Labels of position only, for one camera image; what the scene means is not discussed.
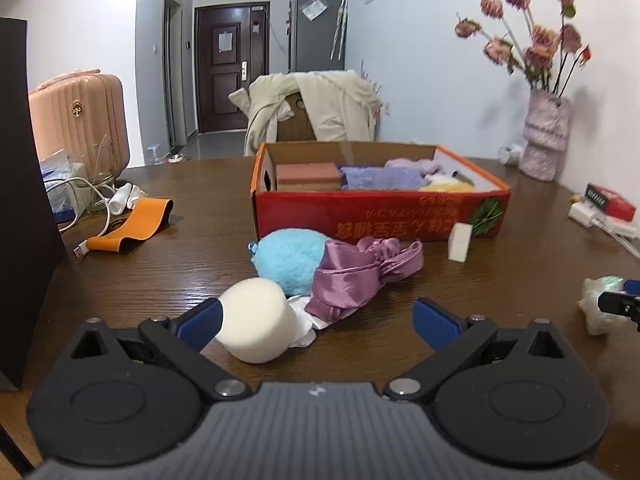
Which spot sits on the yellow and white plush toy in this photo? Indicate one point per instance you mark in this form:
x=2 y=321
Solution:
x=445 y=186

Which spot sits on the blue plush toy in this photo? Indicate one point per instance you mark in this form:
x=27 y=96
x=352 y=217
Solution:
x=290 y=260

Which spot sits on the white folded umbrella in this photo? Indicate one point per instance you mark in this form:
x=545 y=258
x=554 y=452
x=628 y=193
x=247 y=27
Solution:
x=340 y=25

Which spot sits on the black paper bag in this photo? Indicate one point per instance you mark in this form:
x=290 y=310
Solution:
x=25 y=185

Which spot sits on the grey refrigerator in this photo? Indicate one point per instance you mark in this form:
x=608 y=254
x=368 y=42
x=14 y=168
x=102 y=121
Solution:
x=312 y=45

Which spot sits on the blue and white packets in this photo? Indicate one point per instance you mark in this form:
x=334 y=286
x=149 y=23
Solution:
x=62 y=185

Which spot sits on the pink speckled vase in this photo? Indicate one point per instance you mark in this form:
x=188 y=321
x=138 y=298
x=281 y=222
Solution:
x=545 y=135

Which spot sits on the white paper notice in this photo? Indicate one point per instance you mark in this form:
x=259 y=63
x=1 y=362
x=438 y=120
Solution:
x=225 y=41

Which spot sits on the clear plastic bag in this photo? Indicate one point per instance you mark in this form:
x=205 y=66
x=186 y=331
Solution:
x=313 y=7

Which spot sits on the beige coat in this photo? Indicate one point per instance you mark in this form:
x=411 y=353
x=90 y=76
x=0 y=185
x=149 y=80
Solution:
x=335 y=110

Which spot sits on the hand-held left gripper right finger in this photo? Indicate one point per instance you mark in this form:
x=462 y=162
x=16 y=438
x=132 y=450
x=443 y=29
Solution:
x=435 y=325

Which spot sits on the purple satin cloth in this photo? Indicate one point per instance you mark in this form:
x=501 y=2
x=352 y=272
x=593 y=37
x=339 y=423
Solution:
x=345 y=280

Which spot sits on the red flat box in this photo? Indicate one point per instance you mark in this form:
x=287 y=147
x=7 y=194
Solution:
x=610 y=200

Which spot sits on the white crumpled tissue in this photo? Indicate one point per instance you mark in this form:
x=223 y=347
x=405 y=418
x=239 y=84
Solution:
x=305 y=325

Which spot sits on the pink and brown sponge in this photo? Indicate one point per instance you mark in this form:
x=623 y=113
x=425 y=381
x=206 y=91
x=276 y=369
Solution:
x=307 y=176

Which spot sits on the dark brown door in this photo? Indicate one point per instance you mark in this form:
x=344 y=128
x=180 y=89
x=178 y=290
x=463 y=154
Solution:
x=235 y=90

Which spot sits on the white cylinder sponge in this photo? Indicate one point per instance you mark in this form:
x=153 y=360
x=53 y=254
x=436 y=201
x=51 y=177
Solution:
x=255 y=317

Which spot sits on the clear glass jar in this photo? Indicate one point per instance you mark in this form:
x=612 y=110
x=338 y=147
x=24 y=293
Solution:
x=101 y=175

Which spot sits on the red cardboard box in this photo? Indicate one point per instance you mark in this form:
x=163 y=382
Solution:
x=375 y=215

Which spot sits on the small white box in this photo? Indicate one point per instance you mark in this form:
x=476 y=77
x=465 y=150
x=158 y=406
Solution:
x=511 y=155

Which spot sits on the white tube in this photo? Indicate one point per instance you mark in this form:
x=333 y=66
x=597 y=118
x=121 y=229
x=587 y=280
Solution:
x=125 y=200

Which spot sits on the purple knitted cloth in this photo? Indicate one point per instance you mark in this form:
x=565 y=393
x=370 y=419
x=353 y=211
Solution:
x=380 y=179

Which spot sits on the wooden chair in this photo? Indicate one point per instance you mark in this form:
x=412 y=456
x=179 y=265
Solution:
x=295 y=125

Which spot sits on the white rectangular sponge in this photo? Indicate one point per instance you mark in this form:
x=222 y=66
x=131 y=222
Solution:
x=460 y=242

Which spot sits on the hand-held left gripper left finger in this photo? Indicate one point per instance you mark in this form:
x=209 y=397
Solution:
x=200 y=322

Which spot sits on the pink suitcase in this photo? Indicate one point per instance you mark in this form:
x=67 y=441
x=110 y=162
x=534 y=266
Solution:
x=85 y=120

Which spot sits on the white charger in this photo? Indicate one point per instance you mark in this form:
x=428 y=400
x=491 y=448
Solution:
x=585 y=213

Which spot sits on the white flat box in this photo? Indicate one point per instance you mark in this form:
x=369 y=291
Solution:
x=625 y=228

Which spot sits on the dried pink roses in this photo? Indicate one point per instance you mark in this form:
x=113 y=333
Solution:
x=542 y=42

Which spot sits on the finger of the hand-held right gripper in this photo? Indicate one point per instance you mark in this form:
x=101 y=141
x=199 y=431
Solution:
x=632 y=286
x=617 y=304

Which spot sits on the clear plastic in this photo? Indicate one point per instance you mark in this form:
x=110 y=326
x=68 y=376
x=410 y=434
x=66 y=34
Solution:
x=595 y=305

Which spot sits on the purple towel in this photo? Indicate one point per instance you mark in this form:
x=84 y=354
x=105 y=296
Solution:
x=412 y=165

